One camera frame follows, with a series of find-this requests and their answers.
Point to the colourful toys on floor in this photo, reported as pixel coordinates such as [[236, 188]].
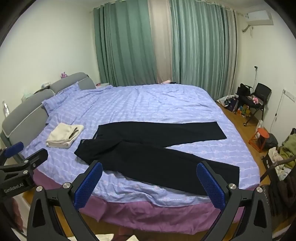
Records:
[[244, 111]]

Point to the black bag on chair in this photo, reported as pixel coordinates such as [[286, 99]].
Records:
[[243, 90]]

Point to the black pants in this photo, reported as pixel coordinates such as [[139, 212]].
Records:
[[142, 151]]

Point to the green curtain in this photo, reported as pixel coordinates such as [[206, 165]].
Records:
[[205, 45], [123, 41]]

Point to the purple bed skirt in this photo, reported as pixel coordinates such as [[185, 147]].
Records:
[[150, 208]]

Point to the lavender pillow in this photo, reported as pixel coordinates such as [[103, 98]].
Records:
[[54, 102]]

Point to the green curtain left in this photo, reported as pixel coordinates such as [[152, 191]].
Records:
[[123, 41]]

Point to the lavender floral bed cover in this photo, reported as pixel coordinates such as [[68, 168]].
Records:
[[157, 103]]

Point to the folded cream garment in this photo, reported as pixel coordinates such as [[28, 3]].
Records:
[[63, 135]]

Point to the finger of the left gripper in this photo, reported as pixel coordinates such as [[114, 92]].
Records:
[[30, 163], [9, 152]]

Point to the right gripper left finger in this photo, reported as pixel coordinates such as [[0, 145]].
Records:
[[43, 222]]

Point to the beige sheer curtain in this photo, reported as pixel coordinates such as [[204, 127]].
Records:
[[160, 20]]

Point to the grey padded headboard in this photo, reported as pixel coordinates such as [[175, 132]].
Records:
[[28, 120]]

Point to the white air conditioner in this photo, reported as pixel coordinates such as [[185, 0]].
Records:
[[258, 18]]

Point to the green curtain right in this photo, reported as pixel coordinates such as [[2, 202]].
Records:
[[205, 45]]

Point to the black folding chair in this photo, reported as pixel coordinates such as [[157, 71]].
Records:
[[262, 92]]

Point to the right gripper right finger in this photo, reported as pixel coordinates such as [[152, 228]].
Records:
[[255, 222]]

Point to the orange stool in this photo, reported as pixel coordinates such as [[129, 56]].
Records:
[[259, 139]]

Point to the purple figurine on headboard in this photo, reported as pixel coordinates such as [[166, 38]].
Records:
[[63, 75]]

